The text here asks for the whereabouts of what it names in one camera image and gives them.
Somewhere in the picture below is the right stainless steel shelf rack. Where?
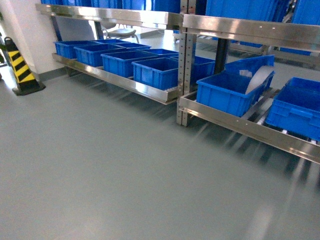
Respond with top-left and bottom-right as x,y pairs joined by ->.
176,13 -> 320,164

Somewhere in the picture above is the small blue bin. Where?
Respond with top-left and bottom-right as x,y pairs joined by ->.
74,44 -> 127,67
101,50 -> 159,78
54,40 -> 98,59
132,58 -> 179,90

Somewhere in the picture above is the white curved sheet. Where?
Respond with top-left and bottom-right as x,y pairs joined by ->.
245,65 -> 275,95

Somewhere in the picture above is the blue crate front left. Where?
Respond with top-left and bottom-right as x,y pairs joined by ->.
265,86 -> 320,141

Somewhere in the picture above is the yellow black traffic cone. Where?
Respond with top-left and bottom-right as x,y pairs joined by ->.
4,37 -> 46,96

